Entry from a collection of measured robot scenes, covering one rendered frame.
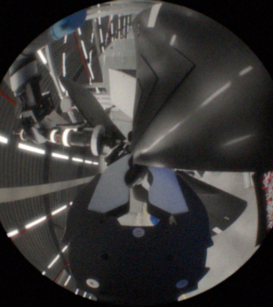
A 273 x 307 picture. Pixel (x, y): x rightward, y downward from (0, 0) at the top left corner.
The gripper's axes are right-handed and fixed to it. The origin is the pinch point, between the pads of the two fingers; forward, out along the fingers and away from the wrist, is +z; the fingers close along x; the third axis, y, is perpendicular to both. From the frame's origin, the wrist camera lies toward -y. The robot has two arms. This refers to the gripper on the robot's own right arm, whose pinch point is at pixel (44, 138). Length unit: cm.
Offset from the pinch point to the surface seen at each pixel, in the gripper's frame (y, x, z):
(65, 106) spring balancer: -41, 61, 30
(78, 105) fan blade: 12.0, 7.9, -6.0
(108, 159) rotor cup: 22.7, -2.0, 2.9
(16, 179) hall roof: -447, -33, 268
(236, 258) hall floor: 148, -90, 43
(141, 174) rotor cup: 31.5, -3.8, 5.2
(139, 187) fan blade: 33.2, -3.0, 20.9
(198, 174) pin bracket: 52, -1, 8
